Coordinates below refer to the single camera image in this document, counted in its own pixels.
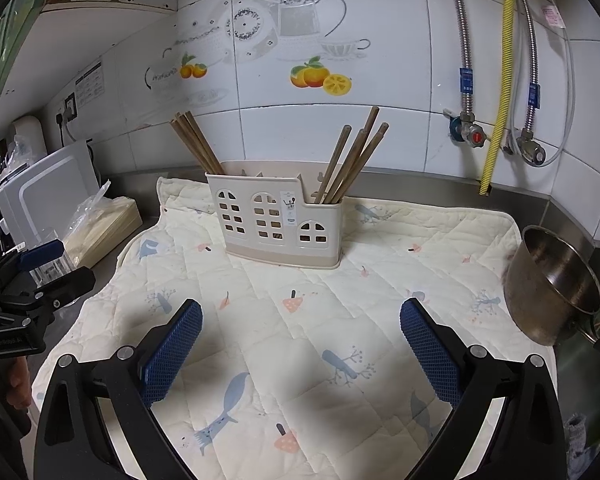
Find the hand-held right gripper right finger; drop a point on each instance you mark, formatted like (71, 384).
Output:
(425, 350)

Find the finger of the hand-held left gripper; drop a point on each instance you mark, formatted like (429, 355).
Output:
(72, 282)
(42, 252)

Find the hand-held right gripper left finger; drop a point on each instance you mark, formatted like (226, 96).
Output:
(172, 355)

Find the beige plastic utensil holder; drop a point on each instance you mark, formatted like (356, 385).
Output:
(270, 250)

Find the person's left hand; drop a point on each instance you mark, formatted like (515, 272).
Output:
(17, 385)

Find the clear glass cup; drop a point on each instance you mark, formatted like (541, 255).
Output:
(47, 274)

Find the clear bag of beige sheets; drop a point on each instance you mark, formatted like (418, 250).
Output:
(105, 225)

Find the cream quilted printed mat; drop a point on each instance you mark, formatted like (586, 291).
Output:
(330, 320)

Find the crumpled clear plastic bag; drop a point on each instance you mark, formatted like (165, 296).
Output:
(15, 155)

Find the white rounded appliance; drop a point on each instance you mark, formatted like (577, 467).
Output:
(30, 132)

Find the stainless steel pot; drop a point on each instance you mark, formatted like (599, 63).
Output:
(535, 285)

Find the grey cloth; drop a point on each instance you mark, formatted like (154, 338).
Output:
(575, 435)

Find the metal angle valve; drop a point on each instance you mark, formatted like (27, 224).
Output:
(532, 152)

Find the pink tag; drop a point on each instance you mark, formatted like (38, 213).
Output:
(555, 15)

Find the white wall socket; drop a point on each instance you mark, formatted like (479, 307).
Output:
(70, 105)

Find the white printed wall sticker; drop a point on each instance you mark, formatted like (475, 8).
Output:
(90, 85)

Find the green window frame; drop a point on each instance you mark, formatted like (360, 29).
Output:
(10, 50)

